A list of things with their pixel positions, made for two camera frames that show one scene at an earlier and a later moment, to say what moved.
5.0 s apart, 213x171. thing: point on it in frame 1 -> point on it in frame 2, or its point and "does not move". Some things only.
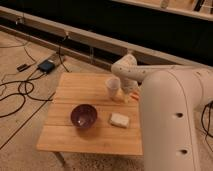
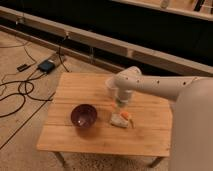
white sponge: [119, 120] does not move
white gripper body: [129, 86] -> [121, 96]
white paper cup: [112, 85] does not move
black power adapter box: [46, 66] does not move
